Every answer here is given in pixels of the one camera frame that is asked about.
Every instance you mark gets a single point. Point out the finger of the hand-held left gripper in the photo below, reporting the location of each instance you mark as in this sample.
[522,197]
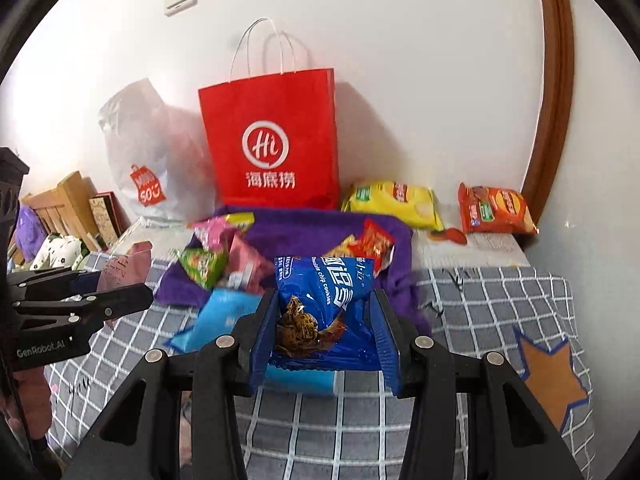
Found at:
[50,282]
[100,305]

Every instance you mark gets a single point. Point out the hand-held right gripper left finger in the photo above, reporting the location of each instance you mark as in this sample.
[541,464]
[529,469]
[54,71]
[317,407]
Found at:
[264,340]

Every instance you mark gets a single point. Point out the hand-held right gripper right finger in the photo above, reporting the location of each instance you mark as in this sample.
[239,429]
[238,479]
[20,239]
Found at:
[385,345]

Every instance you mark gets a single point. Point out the mauve snack packet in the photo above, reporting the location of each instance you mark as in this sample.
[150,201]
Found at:
[125,265]

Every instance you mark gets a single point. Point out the pale pink snack packet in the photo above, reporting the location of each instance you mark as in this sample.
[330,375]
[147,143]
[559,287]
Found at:
[245,265]

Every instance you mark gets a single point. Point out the blue cookie packet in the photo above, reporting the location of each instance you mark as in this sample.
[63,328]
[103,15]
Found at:
[320,280]

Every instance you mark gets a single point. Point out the green snack packet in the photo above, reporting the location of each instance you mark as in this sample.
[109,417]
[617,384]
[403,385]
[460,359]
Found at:
[200,265]

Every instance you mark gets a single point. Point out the red snack packet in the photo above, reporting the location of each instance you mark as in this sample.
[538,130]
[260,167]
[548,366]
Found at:
[375,242]

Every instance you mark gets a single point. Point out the yellow-orange snack packet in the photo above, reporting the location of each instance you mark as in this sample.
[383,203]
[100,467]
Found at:
[341,247]

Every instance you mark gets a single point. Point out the purple fabric tray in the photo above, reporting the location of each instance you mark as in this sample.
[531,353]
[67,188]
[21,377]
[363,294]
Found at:
[310,230]

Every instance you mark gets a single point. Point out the white floral cloth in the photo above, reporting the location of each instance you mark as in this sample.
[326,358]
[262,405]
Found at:
[55,250]

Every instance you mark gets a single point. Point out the light blue packet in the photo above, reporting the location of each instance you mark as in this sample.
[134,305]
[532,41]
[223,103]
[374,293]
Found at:
[220,320]

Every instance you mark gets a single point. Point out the purple garment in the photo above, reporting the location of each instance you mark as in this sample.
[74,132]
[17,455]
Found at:
[30,230]

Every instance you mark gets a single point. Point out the wooden headboard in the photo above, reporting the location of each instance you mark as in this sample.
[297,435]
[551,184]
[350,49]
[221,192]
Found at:
[65,205]

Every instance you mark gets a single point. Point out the patterned box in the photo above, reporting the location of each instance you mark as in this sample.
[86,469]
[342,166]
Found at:
[107,217]

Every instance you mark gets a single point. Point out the grey checked blanket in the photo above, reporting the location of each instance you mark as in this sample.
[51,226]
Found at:
[490,300]

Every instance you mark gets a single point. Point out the yellow-green snack packet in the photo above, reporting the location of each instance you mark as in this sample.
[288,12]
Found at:
[240,218]

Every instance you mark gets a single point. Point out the yellow chip bag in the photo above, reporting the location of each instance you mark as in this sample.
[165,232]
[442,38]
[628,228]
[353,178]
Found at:
[390,202]

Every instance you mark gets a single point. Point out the white plastic bag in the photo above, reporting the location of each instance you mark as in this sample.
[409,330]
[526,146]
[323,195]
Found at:
[145,135]

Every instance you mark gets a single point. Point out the orange chip bag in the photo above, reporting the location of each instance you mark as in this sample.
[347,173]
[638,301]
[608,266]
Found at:
[495,207]

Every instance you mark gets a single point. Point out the red paper bag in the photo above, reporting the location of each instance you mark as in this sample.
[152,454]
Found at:
[270,120]

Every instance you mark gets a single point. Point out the brown wooden door frame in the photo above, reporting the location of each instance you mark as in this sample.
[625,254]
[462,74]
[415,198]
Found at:
[555,85]

